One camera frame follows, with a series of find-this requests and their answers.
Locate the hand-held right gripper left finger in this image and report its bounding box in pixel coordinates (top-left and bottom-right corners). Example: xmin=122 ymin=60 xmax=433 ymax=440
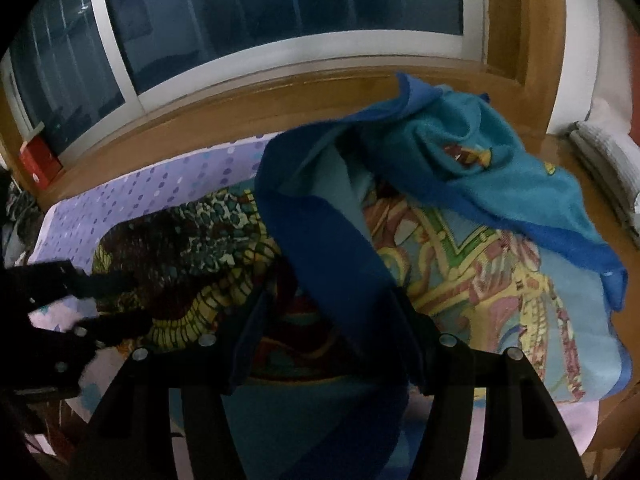
xmin=67 ymin=284 xmax=274 ymax=480

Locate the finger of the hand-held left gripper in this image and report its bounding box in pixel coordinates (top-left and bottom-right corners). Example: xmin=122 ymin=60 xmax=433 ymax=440
xmin=27 ymin=259 xmax=138 ymax=307
xmin=30 ymin=314 xmax=153 ymax=387

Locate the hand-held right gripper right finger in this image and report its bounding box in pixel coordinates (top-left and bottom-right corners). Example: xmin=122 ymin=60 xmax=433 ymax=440
xmin=395 ymin=291 xmax=589 ymax=480

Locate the blue printed cloth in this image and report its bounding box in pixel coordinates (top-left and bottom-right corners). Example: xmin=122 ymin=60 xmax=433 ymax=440
xmin=92 ymin=72 xmax=630 ymax=480

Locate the lavender dotted mat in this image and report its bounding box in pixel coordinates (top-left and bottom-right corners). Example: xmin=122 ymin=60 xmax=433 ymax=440
xmin=20 ymin=132 xmax=601 ymax=480

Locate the red box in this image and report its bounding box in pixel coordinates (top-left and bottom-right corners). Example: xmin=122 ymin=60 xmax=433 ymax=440
xmin=19 ymin=137 xmax=65 ymax=187

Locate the grey striped folded cloth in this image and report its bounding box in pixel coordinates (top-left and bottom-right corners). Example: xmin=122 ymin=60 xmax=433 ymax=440
xmin=565 ymin=119 xmax=640 ymax=242

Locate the window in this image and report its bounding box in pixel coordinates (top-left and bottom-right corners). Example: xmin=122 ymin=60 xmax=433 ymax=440
xmin=0 ymin=0 xmax=566 ymax=183

